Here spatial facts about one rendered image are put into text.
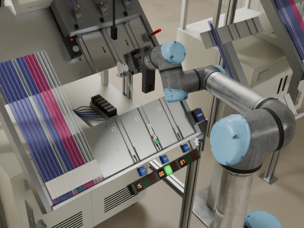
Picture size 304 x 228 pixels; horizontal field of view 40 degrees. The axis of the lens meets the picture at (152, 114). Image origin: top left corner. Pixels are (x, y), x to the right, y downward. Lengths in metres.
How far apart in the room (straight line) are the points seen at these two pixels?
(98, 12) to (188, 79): 0.47
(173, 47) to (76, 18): 0.42
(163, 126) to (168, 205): 0.83
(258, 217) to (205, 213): 1.02
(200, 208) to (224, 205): 1.22
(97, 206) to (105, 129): 0.66
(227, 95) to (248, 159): 0.29
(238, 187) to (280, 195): 1.48
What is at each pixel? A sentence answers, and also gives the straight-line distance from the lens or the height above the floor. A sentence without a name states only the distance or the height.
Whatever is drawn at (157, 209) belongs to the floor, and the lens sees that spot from 2.37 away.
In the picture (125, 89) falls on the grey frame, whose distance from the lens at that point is 2.08.
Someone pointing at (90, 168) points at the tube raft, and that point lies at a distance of 1.48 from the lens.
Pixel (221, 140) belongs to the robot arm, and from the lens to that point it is 1.04.
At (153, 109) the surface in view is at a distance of 1.65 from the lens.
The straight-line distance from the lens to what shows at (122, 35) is 1.71.
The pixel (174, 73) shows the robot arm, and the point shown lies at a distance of 1.35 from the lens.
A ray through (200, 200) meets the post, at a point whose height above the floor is 0.01.
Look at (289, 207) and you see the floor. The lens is 2.55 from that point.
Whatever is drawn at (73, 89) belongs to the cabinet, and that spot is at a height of 0.62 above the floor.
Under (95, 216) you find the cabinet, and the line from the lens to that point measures 2.16.
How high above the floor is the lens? 1.79
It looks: 36 degrees down
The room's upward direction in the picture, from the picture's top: 4 degrees clockwise
